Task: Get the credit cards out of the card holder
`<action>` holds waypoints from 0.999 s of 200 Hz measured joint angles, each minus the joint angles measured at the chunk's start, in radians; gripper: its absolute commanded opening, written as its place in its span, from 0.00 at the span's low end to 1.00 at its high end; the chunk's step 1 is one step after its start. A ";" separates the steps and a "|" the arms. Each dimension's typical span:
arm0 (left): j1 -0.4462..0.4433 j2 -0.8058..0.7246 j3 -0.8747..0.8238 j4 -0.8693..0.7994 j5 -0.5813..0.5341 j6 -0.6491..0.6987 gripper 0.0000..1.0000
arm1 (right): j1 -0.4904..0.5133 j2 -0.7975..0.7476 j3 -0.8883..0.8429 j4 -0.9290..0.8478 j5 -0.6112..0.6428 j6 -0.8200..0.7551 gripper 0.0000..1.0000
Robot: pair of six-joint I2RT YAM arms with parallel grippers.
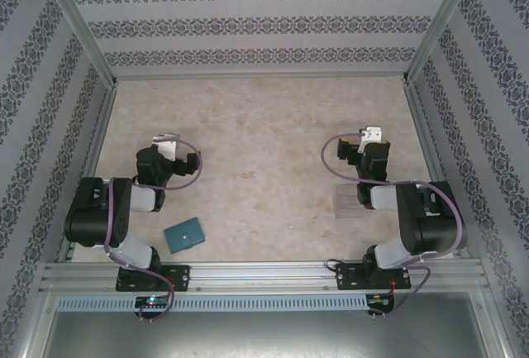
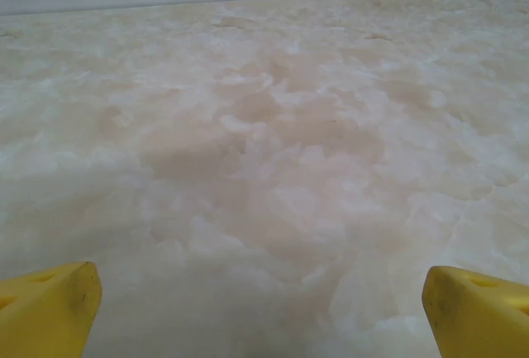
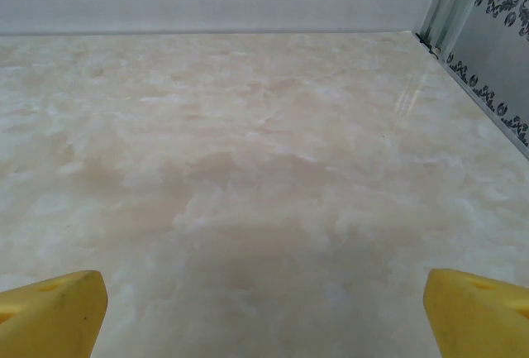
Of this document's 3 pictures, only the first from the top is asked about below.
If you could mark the clear plastic box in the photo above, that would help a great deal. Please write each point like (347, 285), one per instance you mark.
(345, 203)

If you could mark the teal leather card holder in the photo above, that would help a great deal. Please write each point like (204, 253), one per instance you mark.
(184, 236)

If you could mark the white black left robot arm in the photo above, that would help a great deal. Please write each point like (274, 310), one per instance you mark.
(95, 213)

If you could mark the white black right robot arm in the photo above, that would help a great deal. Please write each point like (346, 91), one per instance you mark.
(434, 225)

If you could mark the small green circuit board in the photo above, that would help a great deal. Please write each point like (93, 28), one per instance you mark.
(151, 301)
(380, 300)

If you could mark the grey sheet metal panel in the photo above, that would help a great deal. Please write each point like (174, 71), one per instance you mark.
(264, 333)

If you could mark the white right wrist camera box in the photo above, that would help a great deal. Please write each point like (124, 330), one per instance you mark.
(372, 134)

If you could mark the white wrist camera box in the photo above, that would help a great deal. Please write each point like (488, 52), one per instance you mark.
(372, 134)
(165, 139)

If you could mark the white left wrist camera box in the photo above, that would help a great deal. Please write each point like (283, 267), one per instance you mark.
(165, 139)

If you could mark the aluminium side rail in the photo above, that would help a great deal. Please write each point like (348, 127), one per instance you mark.
(90, 168)
(428, 147)

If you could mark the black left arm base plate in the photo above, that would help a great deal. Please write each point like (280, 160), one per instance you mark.
(182, 277)

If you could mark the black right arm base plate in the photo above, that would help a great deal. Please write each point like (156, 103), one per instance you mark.
(347, 277)

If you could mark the aluminium frame post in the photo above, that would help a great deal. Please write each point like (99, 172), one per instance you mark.
(77, 23)
(439, 23)

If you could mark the long aluminium mounting rail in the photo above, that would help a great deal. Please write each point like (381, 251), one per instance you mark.
(264, 277)

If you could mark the aluminium frame leg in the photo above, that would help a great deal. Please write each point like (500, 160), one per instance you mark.
(36, 325)
(498, 325)

